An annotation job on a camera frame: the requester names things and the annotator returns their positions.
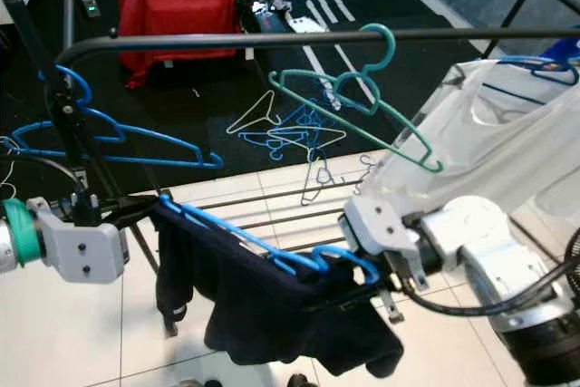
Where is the navy knit garment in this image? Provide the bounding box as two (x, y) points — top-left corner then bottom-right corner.
(152, 197), (404, 379)

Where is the white plastic hanger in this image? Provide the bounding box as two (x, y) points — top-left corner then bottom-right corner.
(267, 122), (347, 150)
(227, 90), (282, 134)

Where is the teal plastic hanger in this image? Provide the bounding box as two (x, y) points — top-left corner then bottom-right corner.
(269, 23), (445, 173)

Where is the white tank top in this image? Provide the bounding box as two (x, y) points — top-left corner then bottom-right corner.
(358, 59), (580, 243)

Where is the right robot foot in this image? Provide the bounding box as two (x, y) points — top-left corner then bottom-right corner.
(284, 372), (316, 387)

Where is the black metal clothes rack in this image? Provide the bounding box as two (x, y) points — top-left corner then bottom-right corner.
(0, 0), (580, 338)

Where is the white plastic part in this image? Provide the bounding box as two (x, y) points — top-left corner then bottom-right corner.
(290, 14), (329, 34)

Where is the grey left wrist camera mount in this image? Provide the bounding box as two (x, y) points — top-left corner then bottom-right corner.
(25, 198), (130, 284)

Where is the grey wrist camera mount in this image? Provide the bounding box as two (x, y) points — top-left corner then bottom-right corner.
(343, 195), (422, 293)
(25, 198), (130, 284)

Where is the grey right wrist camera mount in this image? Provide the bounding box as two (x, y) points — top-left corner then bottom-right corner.
(343, 195), (422, 293)

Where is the white floor cord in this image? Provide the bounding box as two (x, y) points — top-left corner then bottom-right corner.
(0, 138), (21, 179)

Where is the black metal stand frame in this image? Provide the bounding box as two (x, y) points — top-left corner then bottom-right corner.
(480, 0), (580, 57)

